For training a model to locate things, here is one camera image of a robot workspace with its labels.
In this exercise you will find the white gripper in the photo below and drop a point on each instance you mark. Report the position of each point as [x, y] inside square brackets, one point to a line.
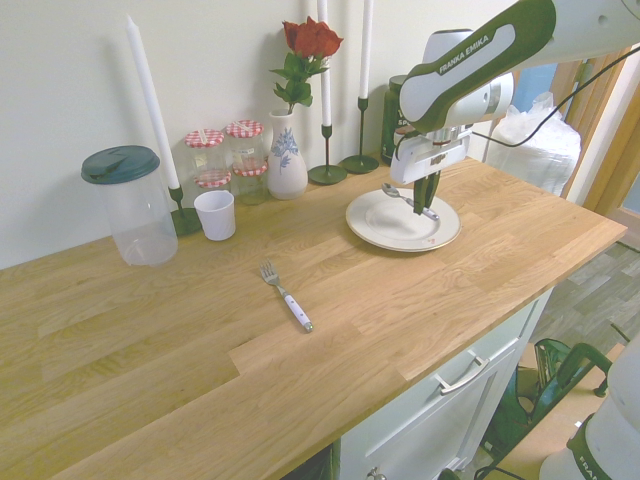
[425, 159]

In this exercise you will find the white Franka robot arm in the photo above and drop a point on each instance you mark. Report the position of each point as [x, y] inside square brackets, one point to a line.
[470, 65]

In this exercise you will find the white plate with gold rim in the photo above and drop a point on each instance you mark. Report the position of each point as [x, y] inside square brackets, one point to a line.
[400, 226]

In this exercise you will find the dark green candle holder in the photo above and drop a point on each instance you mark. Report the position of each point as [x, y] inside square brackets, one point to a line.
[182, 220]
[360, 162]
[327, 172]

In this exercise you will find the dark green canister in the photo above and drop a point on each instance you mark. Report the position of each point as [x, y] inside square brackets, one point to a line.
[392, 125]

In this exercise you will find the white plastic bag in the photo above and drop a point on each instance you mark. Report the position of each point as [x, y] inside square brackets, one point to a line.
[540, 145]

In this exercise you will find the white vase with blue flower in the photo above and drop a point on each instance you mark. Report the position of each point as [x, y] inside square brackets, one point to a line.
[286, 160]

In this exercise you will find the tall white candle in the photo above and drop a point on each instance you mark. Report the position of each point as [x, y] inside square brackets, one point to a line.
[366, 50]
[325, 75]
[150, 100]

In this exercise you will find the glass jar red gingham lid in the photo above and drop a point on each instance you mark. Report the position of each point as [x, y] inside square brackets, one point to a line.
[204, 152]
[251, 185]
[215, 179]
[245, 142]

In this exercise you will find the red rose with green leaves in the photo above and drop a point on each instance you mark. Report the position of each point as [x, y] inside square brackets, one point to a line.
[307, 40]

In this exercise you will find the metal cabinet knob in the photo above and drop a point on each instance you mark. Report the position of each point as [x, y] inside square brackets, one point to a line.
[376, 474]

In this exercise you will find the clear container with green lid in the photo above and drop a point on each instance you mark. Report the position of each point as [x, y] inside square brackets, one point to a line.
[137, 215]

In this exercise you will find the wooden door frame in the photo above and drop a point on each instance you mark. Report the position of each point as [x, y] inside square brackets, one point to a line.
[607, 140]

